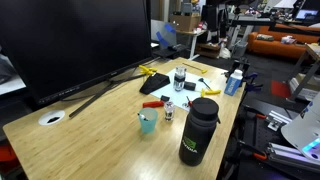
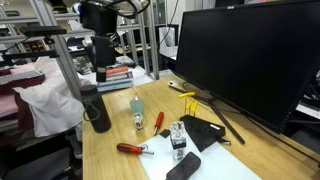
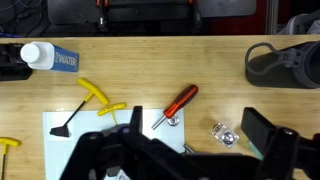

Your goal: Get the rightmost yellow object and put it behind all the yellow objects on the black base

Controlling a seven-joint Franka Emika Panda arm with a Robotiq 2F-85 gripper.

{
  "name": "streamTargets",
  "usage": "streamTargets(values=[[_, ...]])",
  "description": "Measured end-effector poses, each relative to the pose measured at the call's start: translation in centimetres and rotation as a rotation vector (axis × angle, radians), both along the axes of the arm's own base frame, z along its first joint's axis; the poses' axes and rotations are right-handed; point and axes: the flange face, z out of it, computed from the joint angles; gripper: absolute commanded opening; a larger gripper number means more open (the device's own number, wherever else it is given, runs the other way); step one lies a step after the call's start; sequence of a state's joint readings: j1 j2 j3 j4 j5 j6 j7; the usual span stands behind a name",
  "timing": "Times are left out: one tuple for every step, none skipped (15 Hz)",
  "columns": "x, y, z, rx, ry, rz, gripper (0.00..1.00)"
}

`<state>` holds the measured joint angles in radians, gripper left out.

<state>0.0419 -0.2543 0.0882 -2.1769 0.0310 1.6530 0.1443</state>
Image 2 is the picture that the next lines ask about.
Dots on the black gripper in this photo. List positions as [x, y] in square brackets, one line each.
[99, 18]

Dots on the stack of books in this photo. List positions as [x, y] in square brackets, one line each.
[115, 80]

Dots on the marker pen in cup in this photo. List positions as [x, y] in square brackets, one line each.
[136, 98]

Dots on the black water bottle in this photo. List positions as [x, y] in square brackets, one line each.
[96, 113]

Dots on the teal plastic cup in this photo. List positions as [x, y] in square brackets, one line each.
[136, 107]

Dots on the white cloth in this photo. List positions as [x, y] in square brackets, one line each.
[50, 106]

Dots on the maroon keyboard case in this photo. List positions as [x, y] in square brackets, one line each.
[23, 81]

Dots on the small black square block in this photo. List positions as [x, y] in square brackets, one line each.
[164, 133]

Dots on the tall clear glass bottle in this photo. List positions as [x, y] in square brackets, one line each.
[177, 136]

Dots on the black wedge tool holder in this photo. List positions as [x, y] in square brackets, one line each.
[200, 130]

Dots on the black office chair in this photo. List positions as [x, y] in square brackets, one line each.
[36, 166]

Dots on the black felt eraser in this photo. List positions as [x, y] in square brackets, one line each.
[185, 166]

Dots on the large black computer monitor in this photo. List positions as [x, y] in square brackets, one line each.
[250, 60]

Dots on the black monitor stand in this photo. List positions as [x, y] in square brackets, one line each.
[233, 130]

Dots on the white paper mat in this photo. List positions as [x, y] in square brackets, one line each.
[220, 163]

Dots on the aluminium frame rack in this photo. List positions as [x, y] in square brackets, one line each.
[65, 63]

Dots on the black bar camera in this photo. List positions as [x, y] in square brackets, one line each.
[43, 30]

